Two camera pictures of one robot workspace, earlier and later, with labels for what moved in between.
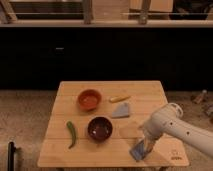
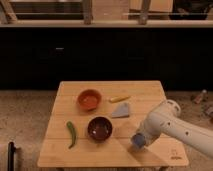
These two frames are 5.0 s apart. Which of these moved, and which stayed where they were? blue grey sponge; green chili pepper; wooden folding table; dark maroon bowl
Moved: blue grey sponge
Stayed: dark maroon bowl; wooden folding table; green chili pepper
